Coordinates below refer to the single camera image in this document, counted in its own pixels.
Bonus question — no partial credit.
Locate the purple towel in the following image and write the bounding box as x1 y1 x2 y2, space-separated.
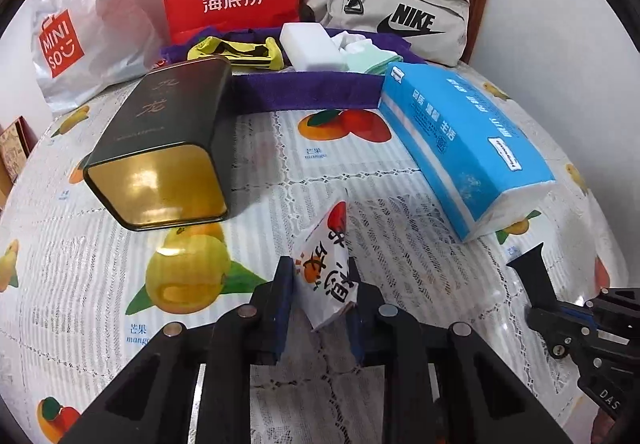
160 25 426 114

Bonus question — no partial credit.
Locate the brown patterned box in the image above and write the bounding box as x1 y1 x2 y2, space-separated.
0 116 36 183

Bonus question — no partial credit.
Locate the white sponge block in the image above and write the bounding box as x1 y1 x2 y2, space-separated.
280 22 347 72

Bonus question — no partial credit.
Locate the person's right hand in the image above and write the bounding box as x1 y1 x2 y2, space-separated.
590 409 639 444

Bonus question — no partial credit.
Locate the grey Nike pouch bag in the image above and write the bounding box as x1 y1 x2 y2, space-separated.
302 0 470 66

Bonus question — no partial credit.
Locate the blue tissue pack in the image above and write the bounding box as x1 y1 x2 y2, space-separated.
378 62 555 243

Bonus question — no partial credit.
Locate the white Miniso plastic bag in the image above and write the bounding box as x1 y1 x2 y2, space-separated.
32 0 160 116

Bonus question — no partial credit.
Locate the yellow black cloth item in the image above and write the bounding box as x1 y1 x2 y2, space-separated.
186 36 285 71

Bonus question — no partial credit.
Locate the fruit print tablecloth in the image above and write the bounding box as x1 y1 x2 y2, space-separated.
1 66 628 443

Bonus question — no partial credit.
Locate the white glove with green cuff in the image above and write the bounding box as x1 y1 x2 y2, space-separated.
331 30 404 76

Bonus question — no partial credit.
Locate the dark green tea tin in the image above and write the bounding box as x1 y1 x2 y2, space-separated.
84 56 235 231

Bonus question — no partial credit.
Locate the white orange snack packet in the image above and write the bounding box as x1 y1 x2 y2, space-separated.
293 189 359 331

